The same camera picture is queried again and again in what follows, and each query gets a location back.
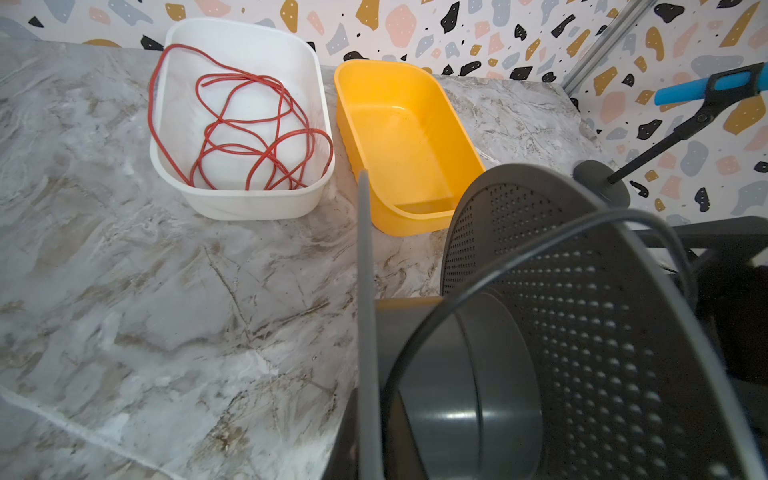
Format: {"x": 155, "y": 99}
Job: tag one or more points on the grey perforated cable spool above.
{"x": 563, "y": 344}

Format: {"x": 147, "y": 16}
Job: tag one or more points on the white plastic bin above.
{"x": 239, "y": 121}

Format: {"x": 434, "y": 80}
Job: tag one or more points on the blue toy microphone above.
{"x": 738, "y": 83}

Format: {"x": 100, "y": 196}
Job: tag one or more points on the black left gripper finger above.
{"x": 343, "y": 462}

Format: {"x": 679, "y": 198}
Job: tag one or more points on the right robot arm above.
{"x": 732, "y": 291}

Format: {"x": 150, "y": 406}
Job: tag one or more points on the black microphone stand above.
{"x": 608, "y": 184}

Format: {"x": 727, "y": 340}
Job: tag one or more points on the yellow plastic bin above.
{"x": 398, "y": 124}

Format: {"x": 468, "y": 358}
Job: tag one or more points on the aluminium corner rail right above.
{"x": 623, "y": 23}

